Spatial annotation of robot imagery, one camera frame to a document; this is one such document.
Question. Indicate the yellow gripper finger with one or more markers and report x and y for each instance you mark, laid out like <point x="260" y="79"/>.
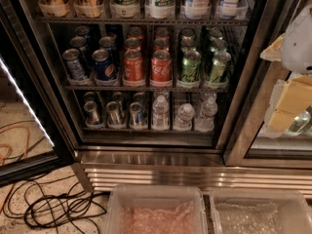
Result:
<point x="273" y="52"/>
<point x="288" y="100"/>

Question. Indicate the red coke can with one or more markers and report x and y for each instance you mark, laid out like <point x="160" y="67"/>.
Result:
<point x="161" y="66"/>

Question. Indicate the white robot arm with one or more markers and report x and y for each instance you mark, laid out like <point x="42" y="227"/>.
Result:
<point x="293" y="50"/>

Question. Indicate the green can front right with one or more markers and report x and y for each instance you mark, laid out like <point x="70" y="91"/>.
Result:
<point x="220" y="62"/>

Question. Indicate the green can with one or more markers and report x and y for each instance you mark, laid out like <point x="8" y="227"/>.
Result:
<point x="190" y="67"/>
<point x="220" y="62"/>

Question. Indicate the green can front left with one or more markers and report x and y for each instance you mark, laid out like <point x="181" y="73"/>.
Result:
<point x="190" y="67"/>

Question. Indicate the clear water bottle middle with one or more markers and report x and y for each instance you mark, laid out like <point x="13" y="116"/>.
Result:
<point x="183" y="118"/>

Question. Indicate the clear water bottle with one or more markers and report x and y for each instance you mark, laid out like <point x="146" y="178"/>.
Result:
<point x="183" y="118"/>
<point x="160" y="114"/>
<point x="205" y="121"/>

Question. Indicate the red can second row right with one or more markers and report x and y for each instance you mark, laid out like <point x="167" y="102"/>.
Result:
<point x="161" y="44"/>

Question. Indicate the red can second row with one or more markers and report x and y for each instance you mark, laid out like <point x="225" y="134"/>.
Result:
<point x="161" y="44"/>
<point x="132" y="44"/>

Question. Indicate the orange soda can front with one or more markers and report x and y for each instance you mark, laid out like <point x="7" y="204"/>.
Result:
<point x="133" y="66"/>

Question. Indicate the red can second row left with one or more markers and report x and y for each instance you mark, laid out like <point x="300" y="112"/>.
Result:
<point x="132" y="44"/>

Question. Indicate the energy can bottom right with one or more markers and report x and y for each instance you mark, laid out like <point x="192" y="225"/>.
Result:
<point x="138" y="118"/>

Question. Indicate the blue pepsi can front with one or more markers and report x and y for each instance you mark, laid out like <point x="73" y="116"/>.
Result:
<point x="103" y="65"/>

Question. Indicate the energy can bottom middle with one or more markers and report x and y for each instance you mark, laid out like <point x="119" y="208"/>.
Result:
<point x="115" y="118"/>

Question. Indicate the dark blue can front left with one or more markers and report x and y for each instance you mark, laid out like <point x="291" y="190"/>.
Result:
<point x="74" y="64"/>

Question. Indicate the open fridge door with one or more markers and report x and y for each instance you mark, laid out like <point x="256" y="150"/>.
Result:
<point x="26" y="122"/>

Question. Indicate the clear water bottle right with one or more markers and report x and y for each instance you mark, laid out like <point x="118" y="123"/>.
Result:
<point x="205" y="121"/>

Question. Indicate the right clear plastic bin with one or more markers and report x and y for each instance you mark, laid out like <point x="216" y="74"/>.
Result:
<point x="259" y="211"/>

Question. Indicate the clear plastic bin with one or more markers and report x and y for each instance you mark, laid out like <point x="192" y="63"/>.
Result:
<point x="155" y="209"/>
<point x="259" y="211"/>

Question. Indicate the clear water bottle left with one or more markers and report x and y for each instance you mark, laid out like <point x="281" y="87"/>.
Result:
<point x="160" y="114"/>

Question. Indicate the left clear plastic bin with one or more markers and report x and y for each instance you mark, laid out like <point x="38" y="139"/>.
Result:
<point x="155" y="209"/>

